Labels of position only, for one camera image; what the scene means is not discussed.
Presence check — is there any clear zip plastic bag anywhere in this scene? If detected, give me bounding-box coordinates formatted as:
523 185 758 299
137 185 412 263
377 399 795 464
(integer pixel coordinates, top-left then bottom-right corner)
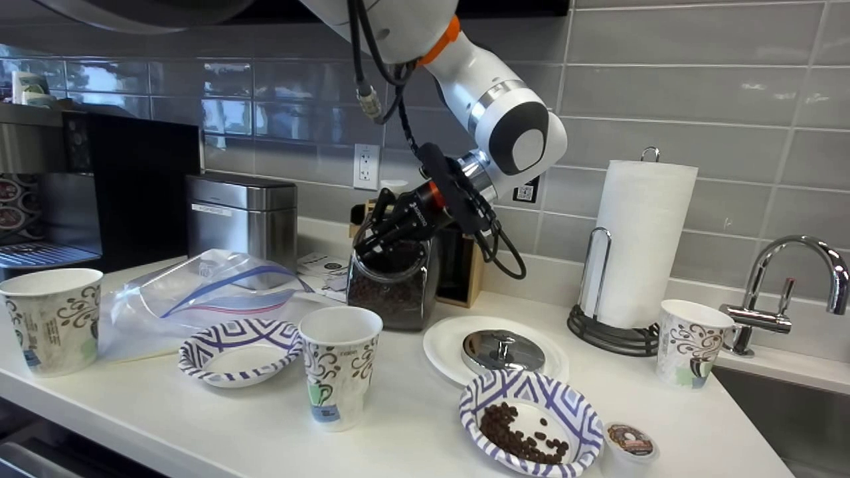
97 246 308 359

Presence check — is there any black wire towel holder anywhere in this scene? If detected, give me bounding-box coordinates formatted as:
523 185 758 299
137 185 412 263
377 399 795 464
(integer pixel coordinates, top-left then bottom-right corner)
566 143 664 360

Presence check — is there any small round jar lid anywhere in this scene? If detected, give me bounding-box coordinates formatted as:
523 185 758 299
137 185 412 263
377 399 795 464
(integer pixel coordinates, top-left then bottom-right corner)
605 419 659 463

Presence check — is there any patterned paper cup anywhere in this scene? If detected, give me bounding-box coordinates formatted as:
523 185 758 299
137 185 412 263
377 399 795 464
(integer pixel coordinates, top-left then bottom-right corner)
295 303 385 433
0 266 107 375
657 298 742 389

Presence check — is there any white round plate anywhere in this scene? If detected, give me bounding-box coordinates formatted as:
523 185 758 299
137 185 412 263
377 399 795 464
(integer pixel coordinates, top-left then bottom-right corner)
421 314 570 387

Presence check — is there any small plastic packet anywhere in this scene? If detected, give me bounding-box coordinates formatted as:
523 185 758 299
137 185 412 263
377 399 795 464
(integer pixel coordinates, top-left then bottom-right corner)
295 250 353 299

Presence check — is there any silver jar lid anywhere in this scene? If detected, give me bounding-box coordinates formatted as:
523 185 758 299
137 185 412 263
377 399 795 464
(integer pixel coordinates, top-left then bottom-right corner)
461 326 547 375

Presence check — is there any stainless steel bin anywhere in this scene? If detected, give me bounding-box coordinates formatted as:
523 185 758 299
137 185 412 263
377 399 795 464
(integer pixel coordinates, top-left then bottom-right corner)
183 170 300 269

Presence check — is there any coffee beans pile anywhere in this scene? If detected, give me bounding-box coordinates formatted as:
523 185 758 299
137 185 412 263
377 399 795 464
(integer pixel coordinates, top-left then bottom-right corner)
477 399 574 469

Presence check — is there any white paper towel roll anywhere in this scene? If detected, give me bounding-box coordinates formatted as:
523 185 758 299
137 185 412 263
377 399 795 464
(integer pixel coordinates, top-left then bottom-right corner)
580 156 701 331

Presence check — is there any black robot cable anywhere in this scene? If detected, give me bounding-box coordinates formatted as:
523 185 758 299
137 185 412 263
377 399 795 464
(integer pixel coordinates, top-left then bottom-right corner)
345 0 531 285

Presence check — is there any black monitor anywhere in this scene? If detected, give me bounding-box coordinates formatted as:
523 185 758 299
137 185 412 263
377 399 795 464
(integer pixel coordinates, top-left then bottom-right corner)
60 107 204 263

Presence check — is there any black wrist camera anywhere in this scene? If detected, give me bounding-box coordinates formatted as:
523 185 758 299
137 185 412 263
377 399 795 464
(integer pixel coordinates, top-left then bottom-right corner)
414 141 486 239

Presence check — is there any blue patterned paper bowl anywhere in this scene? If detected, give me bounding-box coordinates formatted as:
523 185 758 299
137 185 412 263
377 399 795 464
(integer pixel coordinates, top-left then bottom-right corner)
458 366 608 478
176 315 305 389

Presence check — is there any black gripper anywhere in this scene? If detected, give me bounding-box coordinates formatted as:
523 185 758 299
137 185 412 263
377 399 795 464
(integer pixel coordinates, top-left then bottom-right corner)
350 181 450 269

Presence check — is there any steel sink basin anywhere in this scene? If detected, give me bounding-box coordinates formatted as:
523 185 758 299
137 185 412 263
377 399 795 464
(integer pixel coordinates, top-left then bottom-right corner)
714 370 850 478

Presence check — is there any chrome faucet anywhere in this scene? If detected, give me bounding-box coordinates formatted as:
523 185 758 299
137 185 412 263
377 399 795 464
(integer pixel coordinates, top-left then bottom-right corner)
718 234 850 359

